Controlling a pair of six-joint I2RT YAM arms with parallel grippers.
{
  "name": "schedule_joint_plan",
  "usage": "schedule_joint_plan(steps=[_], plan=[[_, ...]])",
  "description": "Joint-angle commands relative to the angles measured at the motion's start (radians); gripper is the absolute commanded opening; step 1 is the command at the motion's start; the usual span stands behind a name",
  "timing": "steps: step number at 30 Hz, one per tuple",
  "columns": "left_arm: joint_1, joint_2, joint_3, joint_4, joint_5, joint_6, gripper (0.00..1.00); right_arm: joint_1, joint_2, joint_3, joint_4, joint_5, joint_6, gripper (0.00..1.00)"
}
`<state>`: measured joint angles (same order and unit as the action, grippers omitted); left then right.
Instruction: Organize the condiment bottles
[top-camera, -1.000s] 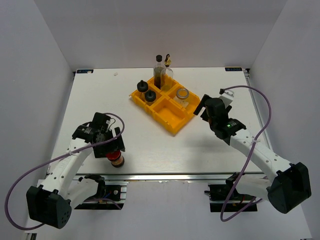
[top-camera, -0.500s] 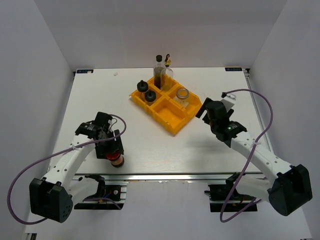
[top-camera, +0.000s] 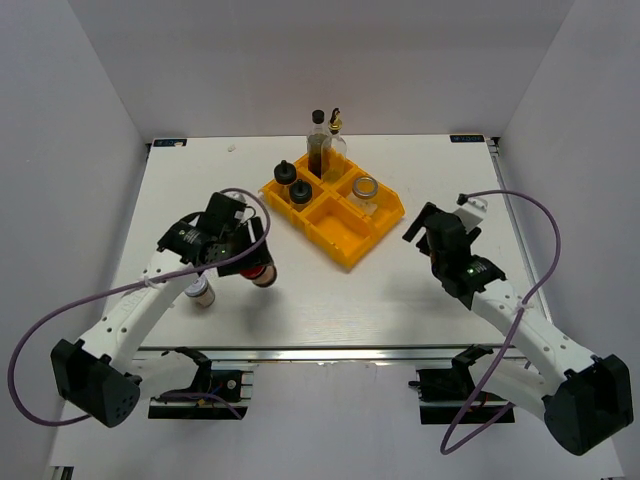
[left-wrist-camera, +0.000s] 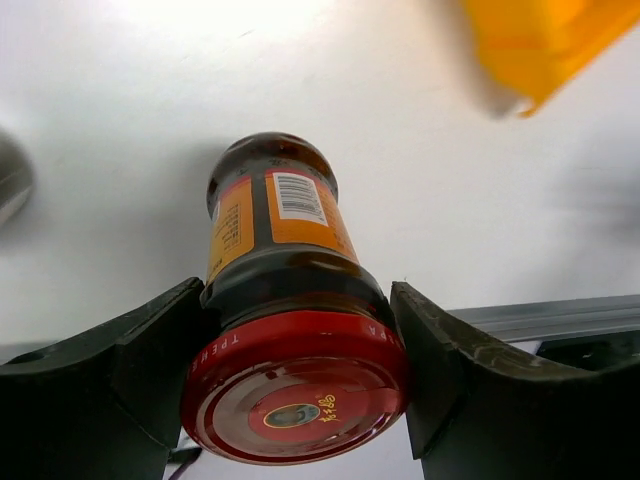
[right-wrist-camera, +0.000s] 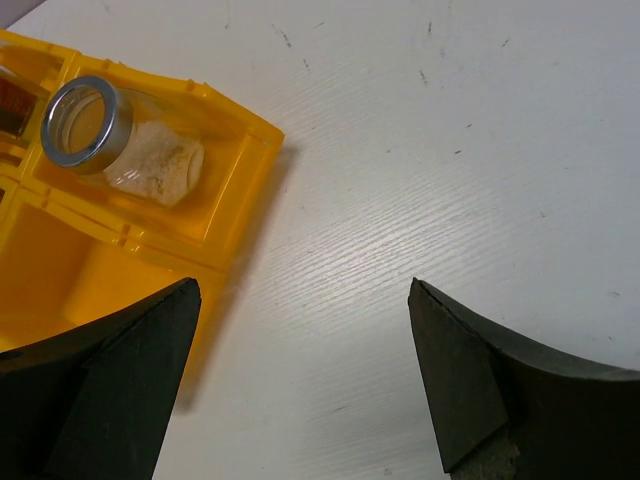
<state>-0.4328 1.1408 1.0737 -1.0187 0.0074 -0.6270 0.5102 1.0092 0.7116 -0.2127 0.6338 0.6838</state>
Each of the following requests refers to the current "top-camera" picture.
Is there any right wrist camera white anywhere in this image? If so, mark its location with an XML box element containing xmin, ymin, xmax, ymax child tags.
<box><xmin>453</xmin><ymin>194</ymin><xmax>488</xmax><ymax>233</ymax></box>

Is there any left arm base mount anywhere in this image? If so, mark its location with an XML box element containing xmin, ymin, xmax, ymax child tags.
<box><xmin>148</xmin><ymin>347</ymin><xmax>254</xmax><ymax>420</ymax></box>

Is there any black-cap white spice jar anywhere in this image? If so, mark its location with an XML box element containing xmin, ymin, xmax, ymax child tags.
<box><xmin>289</xmin><ymin>179</ymin><xmax>313</xmax><ymax>212</ymax></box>

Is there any red-lid spice jar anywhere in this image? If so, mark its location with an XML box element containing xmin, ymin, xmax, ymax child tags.
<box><xmin>240</xmin><ymin>265</ymin><xmax>277</xmax><ymax>288</ymax></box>

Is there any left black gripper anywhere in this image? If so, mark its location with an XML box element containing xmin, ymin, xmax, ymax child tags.
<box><xmin>217</xmin><ymin>216</ymin><xmax>274</xmax><ymax>277</ymax></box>

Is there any grey-lid small spice jar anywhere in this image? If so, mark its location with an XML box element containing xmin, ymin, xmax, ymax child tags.
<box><xmin>184</xmin><ymin>275</ymin><xmax>215</xmax><ymax>308</ymax></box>

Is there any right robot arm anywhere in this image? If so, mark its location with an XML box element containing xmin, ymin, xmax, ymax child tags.
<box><xmin>403</xmin><ymin>197</ymin><xmax>634</xmax><ymax>455</ymax></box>

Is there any clear oil bottle gold spout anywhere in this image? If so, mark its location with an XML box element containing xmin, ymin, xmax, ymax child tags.
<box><xmin>321</xmin><ymin>107</ymin><xmax>347</xmax><ymax>184</ymax></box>

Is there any right xdof label sticker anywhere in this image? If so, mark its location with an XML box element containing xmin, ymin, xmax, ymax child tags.
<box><xmin>449</xmin><ymin>134</ymin><xmax>485</xmax><ymax>143</ymax></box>

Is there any left xdof label sticker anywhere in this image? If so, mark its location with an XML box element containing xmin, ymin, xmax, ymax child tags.
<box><xmin>152</xmin><ymin>138</ymin><xmax>187</xmax><ymax>148</ymax></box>

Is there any dark sauce bottle black cap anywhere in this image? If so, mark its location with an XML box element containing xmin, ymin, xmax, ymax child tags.
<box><xmin>306</xmin><ymin>109</ymin><xmax>329</xmax><ymax>178</ymax></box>

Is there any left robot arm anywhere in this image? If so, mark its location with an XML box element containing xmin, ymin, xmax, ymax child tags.
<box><xmin>51</xmin><ymin>188</ymin><xmax>277</xmax><ymax>428</ymax></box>

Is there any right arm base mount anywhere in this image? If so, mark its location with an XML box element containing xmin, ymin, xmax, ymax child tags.
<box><xmin>408</xmin><ymin>345</ymin><xmax>507</xmax><ymax>425</ymax></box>

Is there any yellow four-compartment bin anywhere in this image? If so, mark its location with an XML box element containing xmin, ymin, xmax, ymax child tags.
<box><xmin>261</xmin><ymin>155</ymin><xmax>405</xmax><ymax>271</ymax></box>

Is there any xdof label sticker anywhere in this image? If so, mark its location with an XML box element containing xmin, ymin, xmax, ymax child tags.
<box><xmin>449</xmin><ymin>134</ymin><xmax>485</xmax><ymax>143</ymax></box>
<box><xmin>152</xmin><ymin>138</ymin><xmax>187</xmax><ymax>148</ymax></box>

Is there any clear glass jar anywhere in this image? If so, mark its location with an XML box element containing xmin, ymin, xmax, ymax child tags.
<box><xmin>349</xmin><ymin>175</ymin><xmax>379</xmax><ymax>216</ymax></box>

